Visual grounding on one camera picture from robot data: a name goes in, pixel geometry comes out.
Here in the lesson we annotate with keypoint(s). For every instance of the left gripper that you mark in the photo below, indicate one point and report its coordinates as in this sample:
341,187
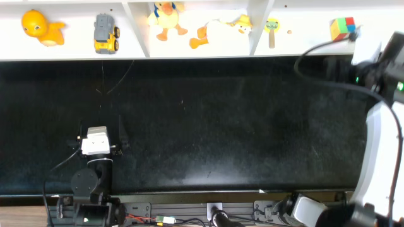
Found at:
115,150

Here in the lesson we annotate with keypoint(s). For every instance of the grey and yellow toy truck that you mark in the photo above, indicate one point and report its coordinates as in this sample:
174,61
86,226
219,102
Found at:
105,34

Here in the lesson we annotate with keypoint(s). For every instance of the yellow rubber duck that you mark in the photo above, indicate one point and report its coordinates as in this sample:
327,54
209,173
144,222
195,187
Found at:
41,28

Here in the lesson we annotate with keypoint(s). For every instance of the yellow rattle drum toy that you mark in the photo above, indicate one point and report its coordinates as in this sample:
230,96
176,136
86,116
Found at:
271,26

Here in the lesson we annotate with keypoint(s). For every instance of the many-coloured puzzle cube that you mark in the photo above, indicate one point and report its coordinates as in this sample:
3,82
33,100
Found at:
341,28

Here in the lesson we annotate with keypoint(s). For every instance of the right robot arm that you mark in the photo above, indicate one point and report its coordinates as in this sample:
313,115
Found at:
378,157

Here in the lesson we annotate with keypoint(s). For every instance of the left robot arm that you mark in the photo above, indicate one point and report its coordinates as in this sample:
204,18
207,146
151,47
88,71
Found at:
83,183

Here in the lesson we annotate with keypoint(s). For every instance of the yellow plush duck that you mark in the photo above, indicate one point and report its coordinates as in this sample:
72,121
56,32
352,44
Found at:
167,20

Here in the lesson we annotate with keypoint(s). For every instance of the white plush duck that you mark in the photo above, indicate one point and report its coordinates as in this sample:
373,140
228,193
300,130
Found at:
221,33

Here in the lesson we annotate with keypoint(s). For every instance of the white shelf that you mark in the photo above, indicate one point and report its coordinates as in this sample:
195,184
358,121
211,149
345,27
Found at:
309,19

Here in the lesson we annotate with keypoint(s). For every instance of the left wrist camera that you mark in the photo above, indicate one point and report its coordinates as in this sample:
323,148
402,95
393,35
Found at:
96,142

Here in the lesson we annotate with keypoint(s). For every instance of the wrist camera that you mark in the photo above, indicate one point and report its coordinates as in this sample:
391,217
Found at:
366,53
96,142

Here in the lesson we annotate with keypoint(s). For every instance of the mounting rail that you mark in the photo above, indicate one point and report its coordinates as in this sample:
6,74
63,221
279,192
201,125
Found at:
189,214

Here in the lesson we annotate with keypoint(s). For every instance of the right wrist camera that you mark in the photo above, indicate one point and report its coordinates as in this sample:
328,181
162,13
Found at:
366,53

